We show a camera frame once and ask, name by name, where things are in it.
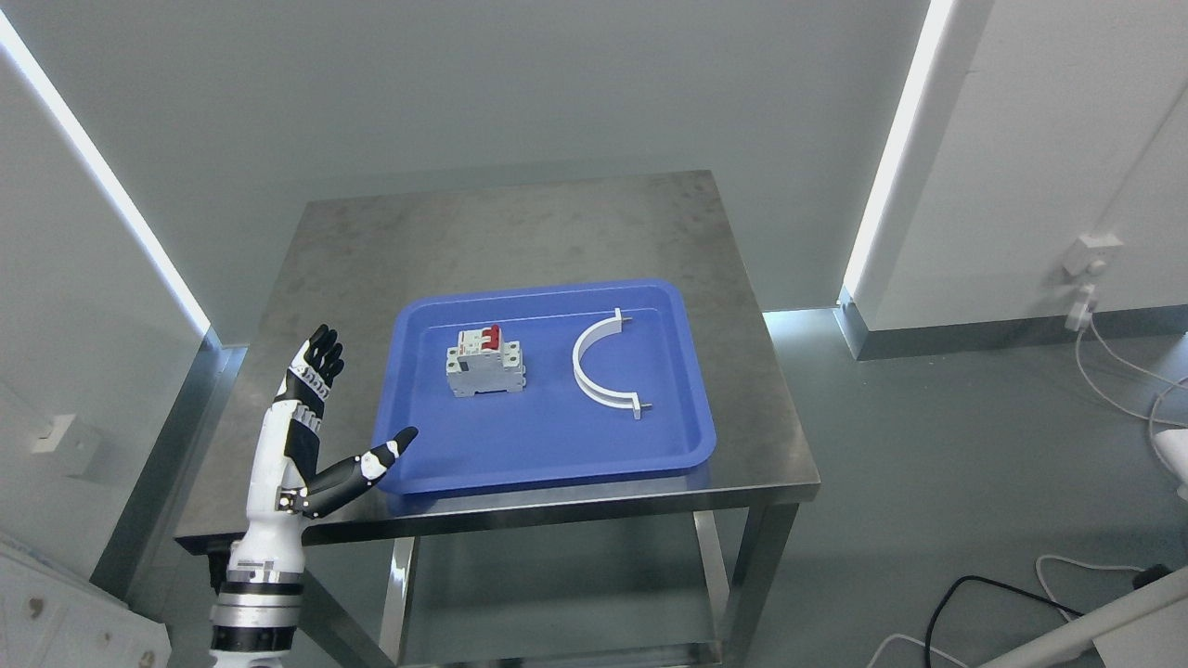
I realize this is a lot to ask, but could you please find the white cable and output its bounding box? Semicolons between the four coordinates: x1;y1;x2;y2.
1074;311;1188;445

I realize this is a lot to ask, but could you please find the white wall socket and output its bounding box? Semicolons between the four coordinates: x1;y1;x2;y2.
1062;233;1124;277

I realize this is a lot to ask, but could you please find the stainless steel table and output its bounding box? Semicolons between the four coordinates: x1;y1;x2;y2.
175;171;820;667

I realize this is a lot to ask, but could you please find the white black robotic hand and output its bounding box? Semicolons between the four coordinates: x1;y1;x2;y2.
226;323;419;585

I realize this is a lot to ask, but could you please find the white curved bracket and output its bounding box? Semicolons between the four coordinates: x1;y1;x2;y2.
570;308;655;421

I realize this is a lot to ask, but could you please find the black cable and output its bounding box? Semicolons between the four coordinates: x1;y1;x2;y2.
924;575;1085;668

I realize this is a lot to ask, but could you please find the white cabinet corner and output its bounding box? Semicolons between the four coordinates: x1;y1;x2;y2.
1;535;173;667

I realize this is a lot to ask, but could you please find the blue plastic tray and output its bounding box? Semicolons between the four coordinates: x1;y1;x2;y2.
374;278;718;494

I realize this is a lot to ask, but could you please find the grey red circuit breaker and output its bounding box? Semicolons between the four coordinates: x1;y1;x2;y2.
446;323;527;398

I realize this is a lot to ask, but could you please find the white desk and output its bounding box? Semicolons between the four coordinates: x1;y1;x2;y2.
984;567;1187;667

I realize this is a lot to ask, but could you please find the white power adapter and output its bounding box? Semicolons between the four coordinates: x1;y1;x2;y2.
1064;283;1097;333

